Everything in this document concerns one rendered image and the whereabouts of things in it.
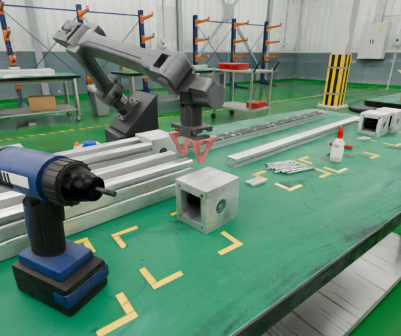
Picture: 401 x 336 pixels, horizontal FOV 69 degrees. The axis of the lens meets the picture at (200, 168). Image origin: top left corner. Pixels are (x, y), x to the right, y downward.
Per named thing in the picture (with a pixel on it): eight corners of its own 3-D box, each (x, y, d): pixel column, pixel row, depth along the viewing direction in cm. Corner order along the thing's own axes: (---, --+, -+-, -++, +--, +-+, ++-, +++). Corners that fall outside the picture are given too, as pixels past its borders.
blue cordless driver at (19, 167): (54, 259, 51) (27, 138, 43) (147, 299, 42) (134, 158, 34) (11, 289, 44) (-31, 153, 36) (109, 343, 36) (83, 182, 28)
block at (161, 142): (155, 153, 104) (154, 128, 100) (177, 163, 95) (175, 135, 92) (133, 159, 98) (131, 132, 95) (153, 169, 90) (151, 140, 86)
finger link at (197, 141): (196, 169, 73) (196, 133, 70) (179, 161, 78) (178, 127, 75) (216, 163, 77) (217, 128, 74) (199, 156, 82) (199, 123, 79)
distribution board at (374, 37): (353, 85, 1086) (366, 17, 1003) (391, 89, 990) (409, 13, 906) (349, 86, 1071) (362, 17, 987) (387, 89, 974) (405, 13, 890)
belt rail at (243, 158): (353, 121, 153) (353, 116, 152) (361, 123, 150) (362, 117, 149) (226, 165, 94) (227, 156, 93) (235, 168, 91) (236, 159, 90)
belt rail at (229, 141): (319, 116, 166) (319, 111, 165) (325, 117, 163) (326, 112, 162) (189, 151, 107) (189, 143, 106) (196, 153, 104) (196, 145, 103)
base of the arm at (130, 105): (134, 99, 139) (118, 119, 138) (121, 88, 134) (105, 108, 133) (141, 102, 133) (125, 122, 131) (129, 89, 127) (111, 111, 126)
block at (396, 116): (373, 125, 145) (377, 106, 142) (399, 129, 137) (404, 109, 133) (365, 129, 139) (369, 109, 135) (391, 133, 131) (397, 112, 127)
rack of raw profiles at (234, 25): (209, 92, 891) (210, 12, 811) (192, 89, 959) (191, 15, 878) (279, 85, 1076) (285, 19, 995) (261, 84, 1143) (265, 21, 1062)
